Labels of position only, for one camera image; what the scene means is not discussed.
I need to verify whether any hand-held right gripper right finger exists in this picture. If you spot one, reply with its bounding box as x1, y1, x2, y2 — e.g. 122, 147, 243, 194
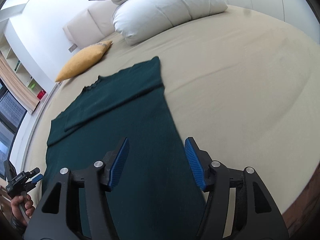
184, 136, 290, 240

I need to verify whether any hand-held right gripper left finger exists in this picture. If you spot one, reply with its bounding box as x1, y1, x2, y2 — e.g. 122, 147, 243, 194
24, 137, 130, 240

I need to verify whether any dark green towel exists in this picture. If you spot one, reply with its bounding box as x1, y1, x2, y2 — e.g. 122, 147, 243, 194
44, 56, 208, 240

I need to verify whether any person's left forearm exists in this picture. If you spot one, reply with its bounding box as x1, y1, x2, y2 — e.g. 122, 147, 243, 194
0, 212, 27, 240

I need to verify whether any person's left hand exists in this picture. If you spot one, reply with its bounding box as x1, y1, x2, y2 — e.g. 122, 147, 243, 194
10, 194, 34, 227

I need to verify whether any white window sill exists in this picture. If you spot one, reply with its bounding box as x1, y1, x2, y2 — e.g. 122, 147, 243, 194
10, 82, 61, 170

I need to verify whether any dark framed window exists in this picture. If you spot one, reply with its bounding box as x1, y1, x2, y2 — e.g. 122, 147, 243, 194
0, 80, 28, 160

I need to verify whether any beige curtain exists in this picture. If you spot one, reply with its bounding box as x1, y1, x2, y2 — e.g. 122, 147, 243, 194
0, 55, 40, 114

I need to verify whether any bed with beige sheet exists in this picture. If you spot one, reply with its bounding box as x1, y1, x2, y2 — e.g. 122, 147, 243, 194
19, 4, 320, 240

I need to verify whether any yellow pillow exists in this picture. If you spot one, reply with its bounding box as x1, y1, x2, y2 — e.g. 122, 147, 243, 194
55, 40, 113, 82

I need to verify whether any cream padded headboard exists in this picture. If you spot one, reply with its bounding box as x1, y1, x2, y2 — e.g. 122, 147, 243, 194
62, 1, 118, 49

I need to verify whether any white folded duvet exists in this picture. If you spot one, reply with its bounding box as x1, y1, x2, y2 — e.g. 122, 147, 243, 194
111, 0, 228, 46

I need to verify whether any white wall shelf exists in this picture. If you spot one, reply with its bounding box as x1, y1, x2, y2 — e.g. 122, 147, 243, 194
0, 34, 48, 103

